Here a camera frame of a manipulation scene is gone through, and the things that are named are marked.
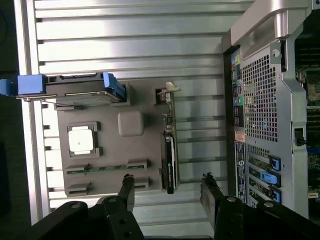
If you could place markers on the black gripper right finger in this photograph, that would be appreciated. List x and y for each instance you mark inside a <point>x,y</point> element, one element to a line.
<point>250,222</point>

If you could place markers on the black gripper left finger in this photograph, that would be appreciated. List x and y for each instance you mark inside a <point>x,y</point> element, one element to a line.
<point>75,222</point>

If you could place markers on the blue slot latch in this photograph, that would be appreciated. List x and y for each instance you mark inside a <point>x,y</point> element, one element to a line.
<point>275,194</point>
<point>275,162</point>
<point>269,178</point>

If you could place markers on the green RAM stick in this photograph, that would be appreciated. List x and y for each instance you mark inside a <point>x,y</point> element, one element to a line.
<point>107,168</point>

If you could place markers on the grey parts rack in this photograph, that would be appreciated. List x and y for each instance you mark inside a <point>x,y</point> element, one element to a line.
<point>112,150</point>

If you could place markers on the silver CPU chip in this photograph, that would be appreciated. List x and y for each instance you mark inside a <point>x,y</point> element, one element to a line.
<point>82,140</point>

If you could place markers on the green motherboard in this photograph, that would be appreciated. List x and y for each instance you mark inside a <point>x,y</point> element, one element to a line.
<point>313,160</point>

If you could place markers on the open grey PC case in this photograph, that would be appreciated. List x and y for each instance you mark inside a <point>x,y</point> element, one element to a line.
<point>260,100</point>

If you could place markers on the hard disk with blue carrier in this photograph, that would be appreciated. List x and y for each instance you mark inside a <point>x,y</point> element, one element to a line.
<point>75,83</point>

